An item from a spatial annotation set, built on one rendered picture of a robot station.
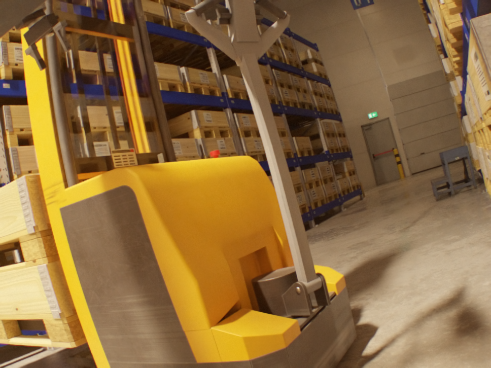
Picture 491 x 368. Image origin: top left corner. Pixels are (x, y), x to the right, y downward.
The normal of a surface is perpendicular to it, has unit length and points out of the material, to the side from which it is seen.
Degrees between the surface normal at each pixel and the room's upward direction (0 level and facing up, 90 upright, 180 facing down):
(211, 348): 90
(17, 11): 180
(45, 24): 115
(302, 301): 90
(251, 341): 90
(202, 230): 74
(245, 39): 106
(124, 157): 90
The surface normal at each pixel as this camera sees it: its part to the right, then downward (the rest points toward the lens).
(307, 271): 0.57, -0.20
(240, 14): 0.62, 0.07
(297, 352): 0.85, -0.26
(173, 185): 0.69, -0.60
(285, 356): 0.29, -0.13
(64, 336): -0.46, 0.07
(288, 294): -0.78, 0.18
